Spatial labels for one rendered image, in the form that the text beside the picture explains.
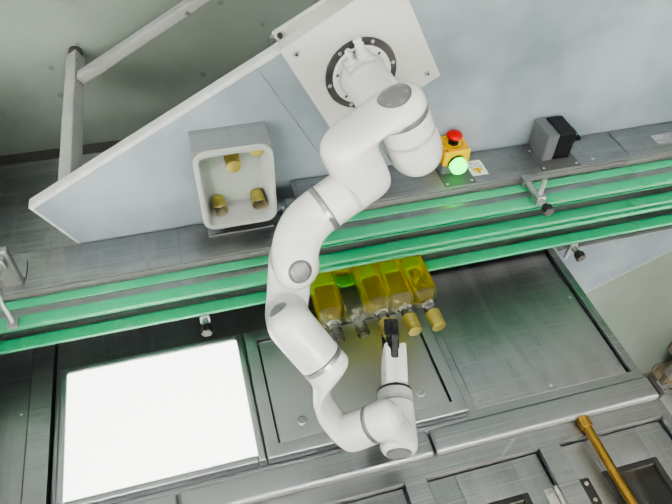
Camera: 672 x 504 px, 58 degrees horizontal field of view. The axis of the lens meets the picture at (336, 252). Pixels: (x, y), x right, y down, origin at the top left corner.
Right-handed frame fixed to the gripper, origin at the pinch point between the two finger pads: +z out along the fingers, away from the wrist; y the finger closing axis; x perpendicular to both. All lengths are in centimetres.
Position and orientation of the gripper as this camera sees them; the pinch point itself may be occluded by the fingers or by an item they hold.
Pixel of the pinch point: (389, 333)
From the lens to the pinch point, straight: 139.7
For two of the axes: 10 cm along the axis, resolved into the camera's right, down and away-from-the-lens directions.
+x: -10.0, -0.1, -0.2
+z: -0.1, -7.3, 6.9
